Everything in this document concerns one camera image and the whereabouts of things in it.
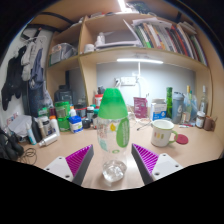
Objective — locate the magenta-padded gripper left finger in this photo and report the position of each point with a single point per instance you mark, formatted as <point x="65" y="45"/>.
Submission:
<point x="60" y="165"/>

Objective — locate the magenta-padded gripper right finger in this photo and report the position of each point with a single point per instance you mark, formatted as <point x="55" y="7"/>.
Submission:
<point x="165" y="165"/>

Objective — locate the clear bottle with green cap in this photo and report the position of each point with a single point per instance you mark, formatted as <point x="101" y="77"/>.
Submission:
<point x="112" y="106"/>

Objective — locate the silver can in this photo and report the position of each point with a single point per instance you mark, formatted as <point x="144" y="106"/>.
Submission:
<point x="48" y="140"/>

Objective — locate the flat round red coaster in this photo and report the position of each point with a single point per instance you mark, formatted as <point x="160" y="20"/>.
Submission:
<point x="182" y="139"/>

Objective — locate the white bottle with orange cap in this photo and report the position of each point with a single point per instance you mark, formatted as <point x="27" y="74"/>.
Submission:
<point x="54" y="126"/>

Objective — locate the white pill bottle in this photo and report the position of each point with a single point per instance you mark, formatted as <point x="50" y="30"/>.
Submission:
<point x="46" y="126"/>

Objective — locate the white and blue tube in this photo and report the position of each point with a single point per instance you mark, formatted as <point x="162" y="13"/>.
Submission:
<point x="31" y="136"/>

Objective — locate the white and blue jar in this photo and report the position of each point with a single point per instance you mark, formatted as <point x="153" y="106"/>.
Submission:
<point x="76" y="125"/>

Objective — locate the red pen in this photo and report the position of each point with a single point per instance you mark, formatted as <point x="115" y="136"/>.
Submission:
<point x="186" y="125"/>

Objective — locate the green canister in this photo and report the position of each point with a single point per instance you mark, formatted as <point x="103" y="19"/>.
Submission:
<point x="62" y="115"/>

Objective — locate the black headphones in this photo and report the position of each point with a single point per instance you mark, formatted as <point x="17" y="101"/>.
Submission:
<point x="8" y="146"/>

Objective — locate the white and blue carton box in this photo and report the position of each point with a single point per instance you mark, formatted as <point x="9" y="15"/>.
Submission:
<point x="158" y="110"/>

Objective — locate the brown jar with white lid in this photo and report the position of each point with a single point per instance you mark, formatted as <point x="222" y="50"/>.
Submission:
<point x="200" y="120"/>

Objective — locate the grey shaker bottle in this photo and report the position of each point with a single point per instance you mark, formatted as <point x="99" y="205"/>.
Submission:
<point x="177" y="108"/>

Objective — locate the brown mug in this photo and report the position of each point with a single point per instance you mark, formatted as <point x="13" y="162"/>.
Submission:
<point x="209" y="124"/>

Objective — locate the magenta pouch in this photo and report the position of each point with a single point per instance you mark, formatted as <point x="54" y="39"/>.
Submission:
<point x="140" y="107"/>

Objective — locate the green glass bottle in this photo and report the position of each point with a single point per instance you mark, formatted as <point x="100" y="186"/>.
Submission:
<point x="169" y="101"/>

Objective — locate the blue plastic bag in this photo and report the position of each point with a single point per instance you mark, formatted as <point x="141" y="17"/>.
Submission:
<point x="195" y="106"/>

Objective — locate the black jug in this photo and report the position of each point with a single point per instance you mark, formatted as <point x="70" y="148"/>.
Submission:
<point x="63" y="94"/>

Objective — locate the clear glass bottle white cap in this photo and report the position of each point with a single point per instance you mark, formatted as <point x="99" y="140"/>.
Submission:
<point x="203" y="103"/>

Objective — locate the red and white container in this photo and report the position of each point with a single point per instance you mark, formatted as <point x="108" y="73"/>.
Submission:
<point x="98" y="100"/>

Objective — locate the blue hanging garment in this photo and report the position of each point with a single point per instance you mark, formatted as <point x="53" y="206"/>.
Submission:
<point x="36" y="86"/>

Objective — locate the black hanging jacket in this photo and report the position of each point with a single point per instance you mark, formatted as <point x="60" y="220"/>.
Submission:
<point x="13" y="80"/>

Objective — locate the white LED light bar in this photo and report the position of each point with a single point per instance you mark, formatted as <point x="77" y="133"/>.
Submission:
<point x="140" y="61"/>

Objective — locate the white hanging garment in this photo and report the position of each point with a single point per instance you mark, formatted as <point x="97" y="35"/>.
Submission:
<point x="30" y="56"/>

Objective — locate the wooden shelf unit with books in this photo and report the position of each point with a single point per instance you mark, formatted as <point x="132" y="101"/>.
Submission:
<point x="100" y="55"/>

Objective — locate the white wall power socket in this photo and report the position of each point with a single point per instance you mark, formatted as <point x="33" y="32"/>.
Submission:
<point x="128" y="81"/>

